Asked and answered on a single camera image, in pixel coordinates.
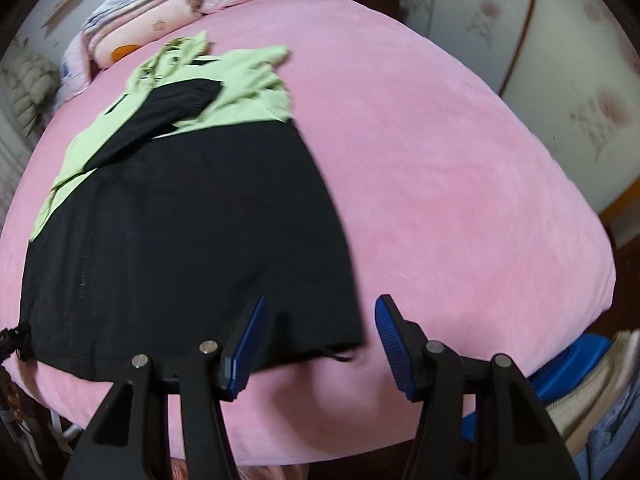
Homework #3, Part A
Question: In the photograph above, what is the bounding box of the white curtain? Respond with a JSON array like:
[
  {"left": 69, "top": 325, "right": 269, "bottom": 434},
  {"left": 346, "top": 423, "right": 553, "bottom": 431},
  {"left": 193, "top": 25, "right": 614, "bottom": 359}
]
[{"left": 0, "top": 110, "right": 36, "bottom": 221}]

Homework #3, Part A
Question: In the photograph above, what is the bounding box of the wooden nightstand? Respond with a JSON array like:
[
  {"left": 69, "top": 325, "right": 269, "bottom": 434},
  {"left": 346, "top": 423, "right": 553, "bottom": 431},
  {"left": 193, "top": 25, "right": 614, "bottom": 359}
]
[{"left": 330, "top": 0, "right": 405, "bottom": 23}]

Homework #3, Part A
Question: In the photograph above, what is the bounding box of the bed with pink sheet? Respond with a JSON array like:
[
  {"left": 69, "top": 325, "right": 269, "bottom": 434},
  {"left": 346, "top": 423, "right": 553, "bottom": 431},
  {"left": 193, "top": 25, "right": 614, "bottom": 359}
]
[{"left": 0, "top": 0, "right": 617, "bottom": 468}]

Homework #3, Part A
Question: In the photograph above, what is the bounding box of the pink folded cartoon blanket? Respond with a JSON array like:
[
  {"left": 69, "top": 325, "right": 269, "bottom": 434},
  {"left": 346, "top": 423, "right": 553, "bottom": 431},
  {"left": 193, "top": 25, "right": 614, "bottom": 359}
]
[{"left": 87, "top": 0, "right": 202, "bottom": 68}]

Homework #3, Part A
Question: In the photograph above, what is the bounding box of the blue denim cloth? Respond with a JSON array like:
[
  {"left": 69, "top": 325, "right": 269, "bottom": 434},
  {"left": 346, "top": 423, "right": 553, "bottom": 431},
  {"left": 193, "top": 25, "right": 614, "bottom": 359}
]
[{"left": 575, "top": 405, "right": 640, "bottom": 480}]

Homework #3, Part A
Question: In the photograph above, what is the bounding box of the beige puffer coat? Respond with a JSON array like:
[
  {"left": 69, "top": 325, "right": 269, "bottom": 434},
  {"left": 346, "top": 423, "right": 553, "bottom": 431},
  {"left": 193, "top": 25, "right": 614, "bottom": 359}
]
[{"left": 0, "top": 52, "right": 61, "bottom": 136}]

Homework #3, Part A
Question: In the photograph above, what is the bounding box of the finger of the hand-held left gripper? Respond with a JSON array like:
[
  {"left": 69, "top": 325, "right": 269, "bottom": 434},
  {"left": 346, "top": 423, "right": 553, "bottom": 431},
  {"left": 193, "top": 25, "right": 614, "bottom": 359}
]
[{"left": 0, "top": 324, "right": 32, "bottom": 361}]

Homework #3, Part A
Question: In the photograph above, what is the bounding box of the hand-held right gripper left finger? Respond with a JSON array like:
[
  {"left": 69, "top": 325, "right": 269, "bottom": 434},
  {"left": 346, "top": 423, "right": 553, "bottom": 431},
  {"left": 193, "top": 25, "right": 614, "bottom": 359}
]
[{"left": 62, "top": 294, "right": 268, "bottom": 480}]

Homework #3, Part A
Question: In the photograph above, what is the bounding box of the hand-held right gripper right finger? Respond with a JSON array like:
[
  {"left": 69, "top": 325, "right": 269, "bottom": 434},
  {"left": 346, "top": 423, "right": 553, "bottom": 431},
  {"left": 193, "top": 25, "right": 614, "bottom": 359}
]
[{"left": 374, "top": 294, "right": 583, "bottom": 480}]

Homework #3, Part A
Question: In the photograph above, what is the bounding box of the beige knitted cloth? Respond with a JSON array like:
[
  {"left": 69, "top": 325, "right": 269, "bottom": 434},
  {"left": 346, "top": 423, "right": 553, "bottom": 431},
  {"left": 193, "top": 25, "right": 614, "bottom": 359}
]
[{"left": 545, "top": 330, "right": 640, "bottom": 453}]

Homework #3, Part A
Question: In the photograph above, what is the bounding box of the wooden wall shelf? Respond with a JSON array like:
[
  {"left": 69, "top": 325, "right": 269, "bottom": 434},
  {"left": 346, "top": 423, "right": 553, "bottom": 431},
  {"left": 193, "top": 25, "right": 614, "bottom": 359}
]
[{"left": 42, "top": 0, "right": 87, "bottom": 31}]

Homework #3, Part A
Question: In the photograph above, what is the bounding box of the green and black hooded jacket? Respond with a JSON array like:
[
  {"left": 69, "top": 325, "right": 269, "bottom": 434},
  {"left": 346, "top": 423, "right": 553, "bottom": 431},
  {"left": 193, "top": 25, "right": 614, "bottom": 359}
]
[{"left": 20, "top": 30, "right": 366, "bottom": 382}]

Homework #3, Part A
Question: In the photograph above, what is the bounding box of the blue plastic stool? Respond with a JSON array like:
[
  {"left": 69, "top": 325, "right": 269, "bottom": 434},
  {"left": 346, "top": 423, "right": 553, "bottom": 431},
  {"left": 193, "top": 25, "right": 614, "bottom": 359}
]
[{"left": 462, "top": 332, "right": 613, "bottom": 443}]

